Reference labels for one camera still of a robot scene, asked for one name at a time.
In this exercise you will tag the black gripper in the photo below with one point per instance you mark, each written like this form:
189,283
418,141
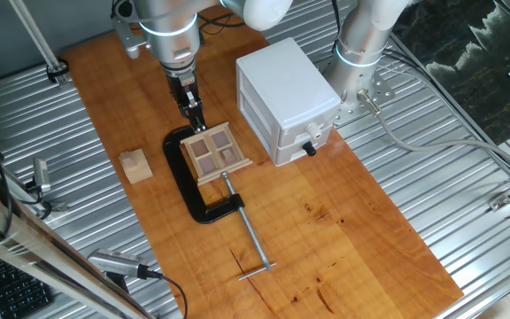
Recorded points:
182,88

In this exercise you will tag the wooden compartment tray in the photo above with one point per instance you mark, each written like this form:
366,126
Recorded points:
213,153

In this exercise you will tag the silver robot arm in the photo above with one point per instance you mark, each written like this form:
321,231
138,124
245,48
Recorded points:
171,26

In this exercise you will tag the black C-clamp with steel screw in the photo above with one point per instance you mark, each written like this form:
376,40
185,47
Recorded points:
184,177

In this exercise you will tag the pale wooden block puzzle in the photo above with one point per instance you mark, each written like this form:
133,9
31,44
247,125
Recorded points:
135,167

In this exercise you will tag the white control box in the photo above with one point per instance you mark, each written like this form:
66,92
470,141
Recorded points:
281,80

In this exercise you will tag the metal pole with black clamp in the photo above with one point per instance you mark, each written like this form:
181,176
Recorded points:
38,40

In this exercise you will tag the orange wooden board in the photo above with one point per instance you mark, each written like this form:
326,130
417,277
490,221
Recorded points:
326,243

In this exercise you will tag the black keyboard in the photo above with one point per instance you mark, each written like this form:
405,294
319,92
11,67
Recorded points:
16,290

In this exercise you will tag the dark landscape poster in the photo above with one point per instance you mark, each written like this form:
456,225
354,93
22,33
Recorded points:
481,66

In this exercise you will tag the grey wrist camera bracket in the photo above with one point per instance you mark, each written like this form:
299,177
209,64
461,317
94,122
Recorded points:
125,37

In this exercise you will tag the large grey camera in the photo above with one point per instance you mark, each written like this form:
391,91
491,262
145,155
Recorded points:
115,262

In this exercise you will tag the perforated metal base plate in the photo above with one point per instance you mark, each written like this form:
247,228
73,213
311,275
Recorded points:
381,91

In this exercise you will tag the metal corner bracket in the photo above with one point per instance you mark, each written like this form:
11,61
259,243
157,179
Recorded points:
498,202

